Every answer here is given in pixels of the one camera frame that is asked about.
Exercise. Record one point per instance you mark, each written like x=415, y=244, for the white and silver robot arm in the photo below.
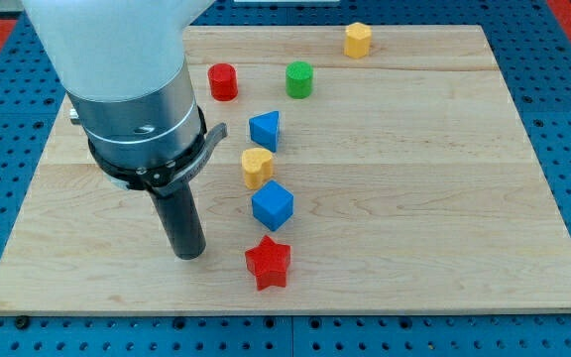
x=123, y=67

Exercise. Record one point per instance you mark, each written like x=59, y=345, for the red star block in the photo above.
x=268, y=262

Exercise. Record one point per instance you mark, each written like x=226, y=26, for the blue cube block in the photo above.
x=272, y=205

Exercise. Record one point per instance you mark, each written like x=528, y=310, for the yellow heart block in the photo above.
x=257, y=166

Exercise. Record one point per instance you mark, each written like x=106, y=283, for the blue triangle block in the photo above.
x=265, y=130

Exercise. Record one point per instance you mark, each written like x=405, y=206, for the light wooden board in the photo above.
x=416, y=191

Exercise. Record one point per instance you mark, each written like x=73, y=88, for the green cylinder block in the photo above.
x=299, y=79

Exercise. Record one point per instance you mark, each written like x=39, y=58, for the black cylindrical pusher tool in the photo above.
x=177, y=211

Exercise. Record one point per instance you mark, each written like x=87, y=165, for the red cylinder block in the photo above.
x=222, y=79

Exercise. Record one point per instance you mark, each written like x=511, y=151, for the yellow hexagon block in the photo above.
x=357, y=41

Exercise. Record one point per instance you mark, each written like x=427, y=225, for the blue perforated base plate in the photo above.
x=534, y=54

